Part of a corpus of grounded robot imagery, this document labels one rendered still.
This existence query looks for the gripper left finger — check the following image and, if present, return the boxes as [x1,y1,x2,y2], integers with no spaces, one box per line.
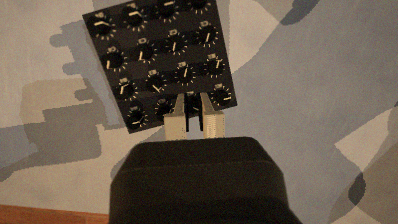
[164,93,189,141]

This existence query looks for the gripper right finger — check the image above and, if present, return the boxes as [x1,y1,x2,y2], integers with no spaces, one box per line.
[198,93,225,139]

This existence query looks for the black knob box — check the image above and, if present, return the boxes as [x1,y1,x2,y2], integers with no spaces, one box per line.
[82,0,238,134]

